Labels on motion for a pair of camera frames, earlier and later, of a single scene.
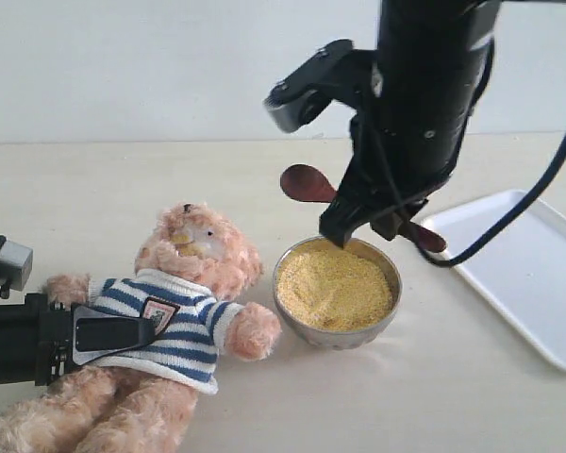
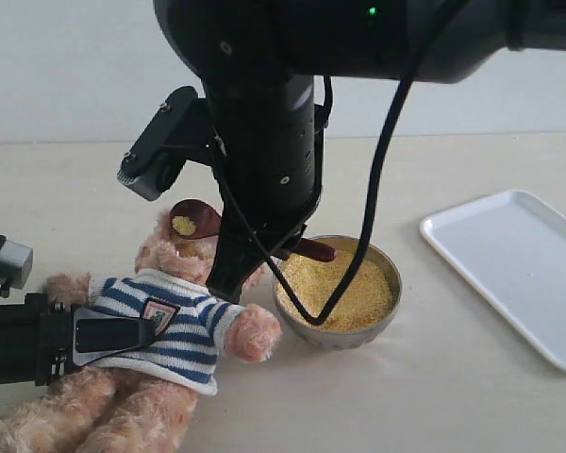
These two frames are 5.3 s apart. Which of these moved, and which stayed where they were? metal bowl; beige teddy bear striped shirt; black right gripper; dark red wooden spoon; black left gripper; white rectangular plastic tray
Moved: black right gripper; dark red wooden spoon
Stayed: metal bowl; black left gripper; white rectangular plastic tray; beige teddy bear striped shirt
